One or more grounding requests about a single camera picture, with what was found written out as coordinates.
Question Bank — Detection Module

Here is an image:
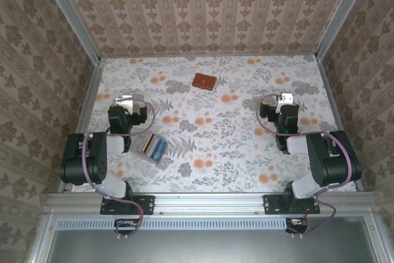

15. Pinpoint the clear acrylic card box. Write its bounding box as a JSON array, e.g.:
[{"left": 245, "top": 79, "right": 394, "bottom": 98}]
[{"left": 130, "top": 132, "right": 170, "bottom": 164}]

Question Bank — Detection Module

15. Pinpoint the tan credit card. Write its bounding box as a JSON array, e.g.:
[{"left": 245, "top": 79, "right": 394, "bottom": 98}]
[{"left": 142, "top": 134, "right": 159, "bottom": 156}]

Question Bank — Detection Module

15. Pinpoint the grey metal sheet panel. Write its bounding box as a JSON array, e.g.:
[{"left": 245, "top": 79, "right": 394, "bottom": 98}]
[{"left": 46, "top": 229, "right": 378, "bottom": 263}]

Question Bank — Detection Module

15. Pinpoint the aluminium frame post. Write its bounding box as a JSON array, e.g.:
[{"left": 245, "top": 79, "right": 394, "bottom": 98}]
[
  {"left": 314, "top": 0, "right": 375, "bottom": 60},
  {"left": 36, "top": 0, "right": 102, "bottom": 62}
]

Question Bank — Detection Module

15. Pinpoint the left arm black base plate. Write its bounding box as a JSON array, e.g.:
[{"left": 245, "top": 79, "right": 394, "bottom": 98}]
[{"left": 100, "top": 194, "right": 155, "bottom": 216}]

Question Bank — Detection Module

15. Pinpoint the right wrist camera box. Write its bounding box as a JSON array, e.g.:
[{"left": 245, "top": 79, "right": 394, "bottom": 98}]
[{"left": 278, "top": 92, "right": 296, "bottom": 107}]

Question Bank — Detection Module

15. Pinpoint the white slotted cable duct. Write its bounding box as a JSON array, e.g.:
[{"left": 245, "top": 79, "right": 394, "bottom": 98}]
[{"left": 57, "top": 217, "right": 292, "bottom": 230}]

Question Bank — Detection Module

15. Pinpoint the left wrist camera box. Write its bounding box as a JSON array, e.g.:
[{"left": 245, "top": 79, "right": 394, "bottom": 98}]
[{"left": 115, "top": 94, "right": 134, "bottom": 112}]

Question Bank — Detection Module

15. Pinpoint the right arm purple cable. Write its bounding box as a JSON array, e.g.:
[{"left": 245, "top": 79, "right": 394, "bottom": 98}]
[{"left": 257, "top": 93, "right": 354, "bottom": 238}]

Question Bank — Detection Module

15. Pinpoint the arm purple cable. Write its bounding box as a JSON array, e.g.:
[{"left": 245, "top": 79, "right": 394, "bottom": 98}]
[
  {"left": 257, "top": 93, "right": 354, "bottom": 238},
  {"left": 80, "top": 98, "right": 156, "bottom": 239}
]

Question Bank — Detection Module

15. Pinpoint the aluminium side rail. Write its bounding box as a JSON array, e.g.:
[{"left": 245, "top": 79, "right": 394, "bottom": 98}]
[
  {"left": 315, "top": 55, "right": 366, "bottom": 192},
  {"left": 57, "top": 59, "right": 106, "bottom": 193}
]

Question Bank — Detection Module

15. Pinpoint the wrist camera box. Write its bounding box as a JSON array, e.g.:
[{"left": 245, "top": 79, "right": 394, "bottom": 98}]
[
  {"left": 115, "top": 94, "right": 134, "bottom": 112},
  {"left": 278, "top": 92, "right": 296, "bottom": 107}
]

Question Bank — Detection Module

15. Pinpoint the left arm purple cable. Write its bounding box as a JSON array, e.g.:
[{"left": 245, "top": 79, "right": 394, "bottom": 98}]
[{"left": 80, "top": 98, "right": 156, "bottom": 239}]

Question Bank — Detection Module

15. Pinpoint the brown leather card holder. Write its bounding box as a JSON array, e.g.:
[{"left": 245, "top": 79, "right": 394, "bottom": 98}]
[{"left": 192, "top": 72, "right": 217, "bottom": 92}]

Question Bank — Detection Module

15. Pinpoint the aluminium front rail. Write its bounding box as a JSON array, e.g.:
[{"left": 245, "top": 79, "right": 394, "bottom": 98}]
[{"left": 46, "top": 192, "right": 378, "bottom": 215}]

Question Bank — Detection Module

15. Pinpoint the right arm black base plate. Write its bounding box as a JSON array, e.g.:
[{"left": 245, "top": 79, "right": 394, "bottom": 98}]
[{"left": 263, "top": 194, "right": 321, "bottom": 216}]

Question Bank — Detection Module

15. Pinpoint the aluminium back rail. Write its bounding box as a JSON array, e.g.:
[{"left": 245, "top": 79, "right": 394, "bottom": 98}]
[{"left": 100, "top": 54, "right": 318, "bottom": 61}]

